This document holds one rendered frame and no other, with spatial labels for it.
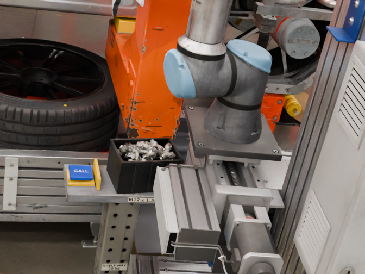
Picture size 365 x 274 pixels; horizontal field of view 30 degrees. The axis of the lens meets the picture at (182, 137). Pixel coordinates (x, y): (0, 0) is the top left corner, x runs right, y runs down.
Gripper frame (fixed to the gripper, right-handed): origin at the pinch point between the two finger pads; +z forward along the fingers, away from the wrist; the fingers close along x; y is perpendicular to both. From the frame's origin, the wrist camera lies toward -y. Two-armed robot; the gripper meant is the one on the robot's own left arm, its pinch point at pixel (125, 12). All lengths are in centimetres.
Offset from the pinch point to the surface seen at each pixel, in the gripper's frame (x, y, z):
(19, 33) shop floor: 244, 58, -43
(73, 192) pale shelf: 30, 4, 49
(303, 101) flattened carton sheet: 134, 195, -13
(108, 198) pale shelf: 26, 14, 50
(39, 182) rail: 64, 7, 47
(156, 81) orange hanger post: 24.4, 26.2, 12.2
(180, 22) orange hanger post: 12.8, 25.8, -4.7
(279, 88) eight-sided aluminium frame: 37, 89, 4
